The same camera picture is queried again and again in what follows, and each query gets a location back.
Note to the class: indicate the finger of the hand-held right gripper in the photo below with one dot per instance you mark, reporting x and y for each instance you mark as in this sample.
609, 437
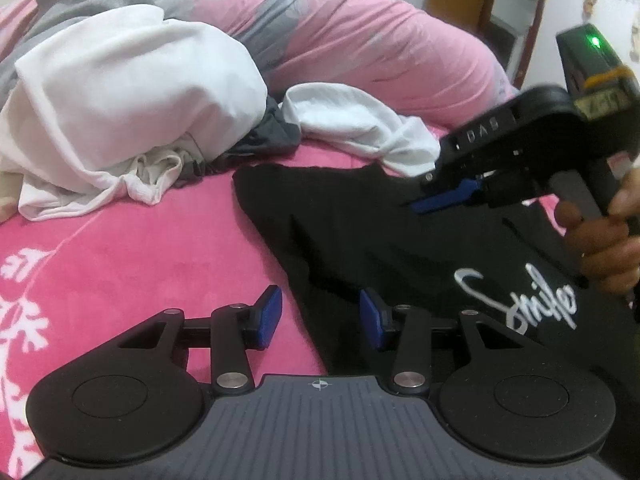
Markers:
445, 200

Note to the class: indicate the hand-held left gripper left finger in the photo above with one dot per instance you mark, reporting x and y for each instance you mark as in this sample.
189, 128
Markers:
270, 317

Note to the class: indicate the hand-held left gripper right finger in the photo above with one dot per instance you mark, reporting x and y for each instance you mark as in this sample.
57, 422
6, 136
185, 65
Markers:
370, 320

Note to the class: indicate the black t-shirt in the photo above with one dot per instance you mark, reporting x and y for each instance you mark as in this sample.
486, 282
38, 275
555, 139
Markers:
400, 250

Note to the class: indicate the person's right hand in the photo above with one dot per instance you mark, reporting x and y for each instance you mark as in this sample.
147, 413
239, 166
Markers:
610, 255

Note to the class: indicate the small white garment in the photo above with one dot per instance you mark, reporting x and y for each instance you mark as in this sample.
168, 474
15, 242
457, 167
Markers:
350, 115

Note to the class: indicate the pink floral blanket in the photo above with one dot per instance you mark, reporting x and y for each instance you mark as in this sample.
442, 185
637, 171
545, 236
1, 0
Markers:
125, 260

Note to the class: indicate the dark grey garment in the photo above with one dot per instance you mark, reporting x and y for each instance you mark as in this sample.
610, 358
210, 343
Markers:
270, 135

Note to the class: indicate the pink grey duvet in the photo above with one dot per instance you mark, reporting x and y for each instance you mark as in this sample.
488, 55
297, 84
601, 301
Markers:
350, 35

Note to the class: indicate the large white shirt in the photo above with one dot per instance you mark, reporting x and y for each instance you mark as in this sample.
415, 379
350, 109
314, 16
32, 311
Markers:
125, 85

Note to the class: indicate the beige garment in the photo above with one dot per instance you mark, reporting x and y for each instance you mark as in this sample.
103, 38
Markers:
6, 200

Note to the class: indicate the light grey garment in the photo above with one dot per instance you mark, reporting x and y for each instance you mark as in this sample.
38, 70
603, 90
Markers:
90, 0

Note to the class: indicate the long beige wall hanging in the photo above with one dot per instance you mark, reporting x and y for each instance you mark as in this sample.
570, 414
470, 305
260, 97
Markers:
635, 35

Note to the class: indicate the small brown wall hanging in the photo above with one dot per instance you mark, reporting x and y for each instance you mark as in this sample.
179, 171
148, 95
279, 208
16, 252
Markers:
591, 4

